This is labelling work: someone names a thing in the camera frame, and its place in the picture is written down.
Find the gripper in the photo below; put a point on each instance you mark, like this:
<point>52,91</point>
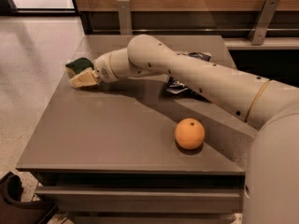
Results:
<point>103,67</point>

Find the green and yellow sponge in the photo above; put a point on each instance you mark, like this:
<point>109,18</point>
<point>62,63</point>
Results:
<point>78,66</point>

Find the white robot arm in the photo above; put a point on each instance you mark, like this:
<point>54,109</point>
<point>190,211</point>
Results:
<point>272,186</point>

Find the grey drawer cabinet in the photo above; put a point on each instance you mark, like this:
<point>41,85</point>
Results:
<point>109,155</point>

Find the blue kettle chips bag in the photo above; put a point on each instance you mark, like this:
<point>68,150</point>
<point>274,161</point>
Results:
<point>179,84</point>

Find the orange fruit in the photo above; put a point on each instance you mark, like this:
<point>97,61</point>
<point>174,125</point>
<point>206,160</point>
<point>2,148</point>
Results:
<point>190,134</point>

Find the black chair corner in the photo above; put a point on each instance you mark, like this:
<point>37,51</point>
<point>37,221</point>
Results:
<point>14,211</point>

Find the left metal bracket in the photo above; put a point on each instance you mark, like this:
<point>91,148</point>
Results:
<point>124,14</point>

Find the metal bracket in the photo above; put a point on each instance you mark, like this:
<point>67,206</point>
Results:
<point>258,32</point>
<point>124,14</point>

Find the right metal bracket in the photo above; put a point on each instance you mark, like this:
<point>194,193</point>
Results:
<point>258,32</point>

